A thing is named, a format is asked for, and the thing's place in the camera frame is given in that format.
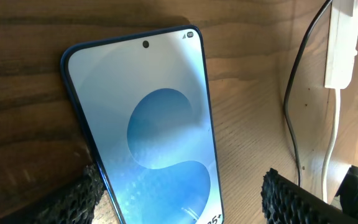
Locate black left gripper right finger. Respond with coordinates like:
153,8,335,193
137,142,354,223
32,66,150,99
261,168,358,224

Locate white power strip cord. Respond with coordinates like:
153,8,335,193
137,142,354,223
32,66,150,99
321,88,342,203

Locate black charger cable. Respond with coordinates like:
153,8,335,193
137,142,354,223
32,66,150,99
283,0,334,188

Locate white power strip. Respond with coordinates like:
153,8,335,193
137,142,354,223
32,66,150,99
324,0,358,90

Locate blue screen smartphone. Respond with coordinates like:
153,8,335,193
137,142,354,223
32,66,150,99
60,25,224,223

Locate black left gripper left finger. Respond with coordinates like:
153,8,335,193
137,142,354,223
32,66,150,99
0,165,105,224

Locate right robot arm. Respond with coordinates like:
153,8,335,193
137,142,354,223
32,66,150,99
335,166,358,220

